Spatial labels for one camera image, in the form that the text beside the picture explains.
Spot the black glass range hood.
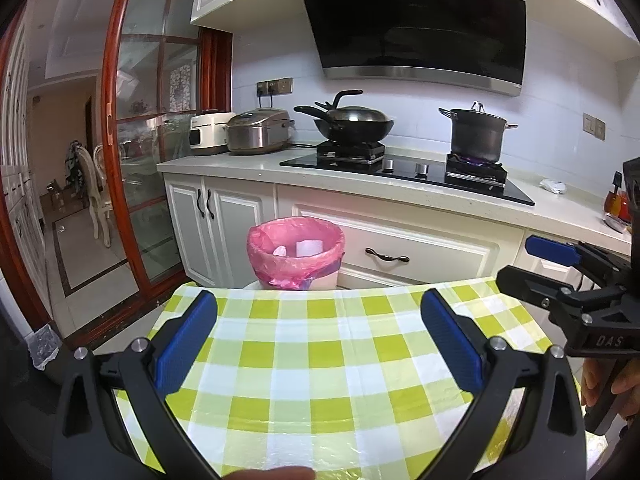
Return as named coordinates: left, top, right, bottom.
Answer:
left=291, top=0, right=528, bottom=97

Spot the gold wall socket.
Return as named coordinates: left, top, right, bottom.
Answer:
left=256, top=77, right=292, bottom=97

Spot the white dining chair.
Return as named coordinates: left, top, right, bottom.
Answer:
left=75, top=144, right=114, bottom=249

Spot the wooden sliding glass door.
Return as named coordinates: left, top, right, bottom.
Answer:
left=101, top=0, right=234, bottom=313

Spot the red knife block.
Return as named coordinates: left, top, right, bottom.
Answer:
left=604, top=171, right=633, bottom=223

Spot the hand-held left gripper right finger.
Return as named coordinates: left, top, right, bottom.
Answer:
left=419, top=287, right=588, bottom=480

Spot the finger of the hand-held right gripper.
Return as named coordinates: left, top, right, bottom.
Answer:
left=525, top=235, right=632, bottom=287
left=496, top=264, right=627, bottom=324

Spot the green checked tablecloth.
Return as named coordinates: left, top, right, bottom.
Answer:
left=112, top=275, right=608, bottom=480

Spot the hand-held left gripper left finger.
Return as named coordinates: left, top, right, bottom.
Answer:
left=52, top=289, right=219, bottom=480

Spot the person's left hand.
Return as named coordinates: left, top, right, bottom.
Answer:
left=221, top=466, right=317, bottom=480

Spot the dark stock pot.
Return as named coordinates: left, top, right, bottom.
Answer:
left=439, top=101, right=519, bottom=163

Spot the white rice cooker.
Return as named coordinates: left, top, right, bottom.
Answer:
left=189, top=109, right=236, bottom=156

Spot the black glass gas stove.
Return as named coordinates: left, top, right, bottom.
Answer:
left=279, top=141, right=536, bottom=207

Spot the person's right hand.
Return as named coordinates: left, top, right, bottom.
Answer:
left=580, top=357, right=609, bottom=407

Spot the silver pressure cooker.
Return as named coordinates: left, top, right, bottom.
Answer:
left=223, top=107, right=296, bottom=155

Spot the white hallway wardrobe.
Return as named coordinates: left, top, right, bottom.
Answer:
left=0, top=25, right=48, bottom=281

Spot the bin with pink bag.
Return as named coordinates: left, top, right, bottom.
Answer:
left=247, top=218, right=347, bottom=292

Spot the beige wall socket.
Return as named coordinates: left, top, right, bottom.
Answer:
left=582, top=112, right=607, bottom=141

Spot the clear plastic bag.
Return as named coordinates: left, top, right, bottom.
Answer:
left=29, top=324, right=63, bottom=371

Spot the black wok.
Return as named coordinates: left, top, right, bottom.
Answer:
left=294, top=90, right=396, bottom=145

